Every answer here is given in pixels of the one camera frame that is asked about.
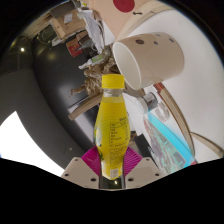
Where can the red box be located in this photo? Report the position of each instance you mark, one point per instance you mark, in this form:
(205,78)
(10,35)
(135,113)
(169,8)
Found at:
(74,46)

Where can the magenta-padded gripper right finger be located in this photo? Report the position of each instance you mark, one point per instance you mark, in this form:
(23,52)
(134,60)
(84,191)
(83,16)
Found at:
(132,163)

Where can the clear green-labelled plastic bottle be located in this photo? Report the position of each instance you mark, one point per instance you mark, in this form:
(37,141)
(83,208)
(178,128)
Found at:
(95,60)

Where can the flat round red coaster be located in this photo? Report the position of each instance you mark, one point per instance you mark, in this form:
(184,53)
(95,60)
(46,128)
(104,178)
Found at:
(124,5)

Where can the cardboard box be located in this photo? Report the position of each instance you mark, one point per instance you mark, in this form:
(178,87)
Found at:
(66,25)

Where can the thin wooden stick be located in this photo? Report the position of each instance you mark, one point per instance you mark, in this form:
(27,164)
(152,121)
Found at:
(206,141)

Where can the yellow drink bottle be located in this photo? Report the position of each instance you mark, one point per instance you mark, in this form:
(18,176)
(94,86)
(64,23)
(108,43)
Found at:
(111,133)

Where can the purple and teal painted sheet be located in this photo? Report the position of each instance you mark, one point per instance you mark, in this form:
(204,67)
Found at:
(166,146)

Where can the clear tape roll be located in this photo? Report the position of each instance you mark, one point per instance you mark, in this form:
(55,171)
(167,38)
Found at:
(159,115)

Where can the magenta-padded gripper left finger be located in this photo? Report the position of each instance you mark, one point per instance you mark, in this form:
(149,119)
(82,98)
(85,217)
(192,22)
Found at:
(91,163)

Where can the white dotted cup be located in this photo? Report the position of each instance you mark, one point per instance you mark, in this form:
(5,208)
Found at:
(156,60)

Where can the grey newspaper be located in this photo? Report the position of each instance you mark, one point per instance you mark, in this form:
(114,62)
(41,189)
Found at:
(93,30)

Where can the long ceiling light strip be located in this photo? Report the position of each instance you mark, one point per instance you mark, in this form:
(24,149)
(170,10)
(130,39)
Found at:
(20,143)

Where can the small jar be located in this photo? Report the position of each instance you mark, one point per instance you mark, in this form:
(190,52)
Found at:
(146,102)

